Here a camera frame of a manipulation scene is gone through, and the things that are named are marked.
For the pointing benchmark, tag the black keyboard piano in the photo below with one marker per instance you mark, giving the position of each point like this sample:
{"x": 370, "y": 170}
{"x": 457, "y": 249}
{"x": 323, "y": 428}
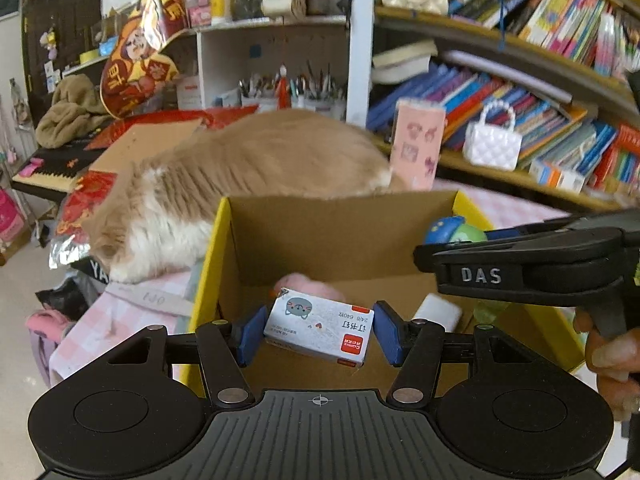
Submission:
{"x": 55, "y": 170}

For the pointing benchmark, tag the white quilted pearl handbag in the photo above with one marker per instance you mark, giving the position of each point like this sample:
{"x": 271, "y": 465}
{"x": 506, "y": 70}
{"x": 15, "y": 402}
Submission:
{"x": 490, "y": 146}

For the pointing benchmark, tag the pink cartoon table mat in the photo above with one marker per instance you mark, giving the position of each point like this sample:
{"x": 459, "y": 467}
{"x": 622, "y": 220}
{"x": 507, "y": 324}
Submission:
{"x": 110, "y": 320}

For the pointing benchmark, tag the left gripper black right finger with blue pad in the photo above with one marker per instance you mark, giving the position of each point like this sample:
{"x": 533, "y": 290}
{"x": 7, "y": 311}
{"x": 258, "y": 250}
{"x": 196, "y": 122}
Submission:
{"x": 415, "y": 349}

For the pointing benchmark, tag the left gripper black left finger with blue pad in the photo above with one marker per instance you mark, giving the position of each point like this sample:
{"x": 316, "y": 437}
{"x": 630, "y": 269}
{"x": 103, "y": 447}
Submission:
{"x": 226, "y": 348}

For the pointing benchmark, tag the wooden bookshelf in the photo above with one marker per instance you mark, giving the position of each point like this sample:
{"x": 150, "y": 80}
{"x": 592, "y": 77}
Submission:
{"x": 569, "y": 68}

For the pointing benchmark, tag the orange white small box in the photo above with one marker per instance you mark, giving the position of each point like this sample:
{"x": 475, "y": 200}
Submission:
{"x": 556, "y": 177}

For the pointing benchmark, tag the right hand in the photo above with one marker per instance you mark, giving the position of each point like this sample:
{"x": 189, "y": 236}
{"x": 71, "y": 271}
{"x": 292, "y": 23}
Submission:
{"x": 614, "y": 363}

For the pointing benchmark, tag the white cubby shelf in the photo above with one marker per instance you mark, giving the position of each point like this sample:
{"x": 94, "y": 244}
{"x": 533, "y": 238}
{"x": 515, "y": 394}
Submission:
{"x": 239, "y": 63}

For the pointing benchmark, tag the orange white cat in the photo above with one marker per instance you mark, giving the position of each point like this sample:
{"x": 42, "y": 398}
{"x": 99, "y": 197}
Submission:
{"x": 160, "y": 213}

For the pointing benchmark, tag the blue green toy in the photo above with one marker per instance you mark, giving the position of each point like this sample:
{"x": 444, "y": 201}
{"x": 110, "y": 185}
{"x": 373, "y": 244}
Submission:
{"x": 452, "y": 230}

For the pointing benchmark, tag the red dictionary set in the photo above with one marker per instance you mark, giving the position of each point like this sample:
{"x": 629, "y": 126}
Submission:
{"x": 618, "y": 170}

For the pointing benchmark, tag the white eraser block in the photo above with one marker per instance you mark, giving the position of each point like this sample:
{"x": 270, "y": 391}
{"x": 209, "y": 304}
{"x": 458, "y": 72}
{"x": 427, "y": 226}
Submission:
{"x": 438, "y": 310}

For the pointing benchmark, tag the red gold foil balloon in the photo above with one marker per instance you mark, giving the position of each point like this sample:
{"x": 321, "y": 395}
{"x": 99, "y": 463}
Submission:
{"x": 137, "y": 69}

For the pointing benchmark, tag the white staples box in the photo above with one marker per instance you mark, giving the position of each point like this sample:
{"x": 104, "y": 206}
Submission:
{"x": 315, "y": 326}

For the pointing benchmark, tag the pink cylinder container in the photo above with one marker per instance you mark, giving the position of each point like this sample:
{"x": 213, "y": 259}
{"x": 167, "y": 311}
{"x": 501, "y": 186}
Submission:
{"x": 418, "y": 130}

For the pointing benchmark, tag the olive blanket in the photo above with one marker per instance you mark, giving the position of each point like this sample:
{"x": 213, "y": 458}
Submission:
{"x": 76, "y": 110}

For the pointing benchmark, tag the pink chick plush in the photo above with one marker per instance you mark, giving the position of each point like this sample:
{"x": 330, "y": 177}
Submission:
{"x": 301, "y": 283}

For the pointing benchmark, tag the yellow cardboard box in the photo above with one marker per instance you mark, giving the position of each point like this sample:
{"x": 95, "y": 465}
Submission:
{"x": 362, "y": 246}

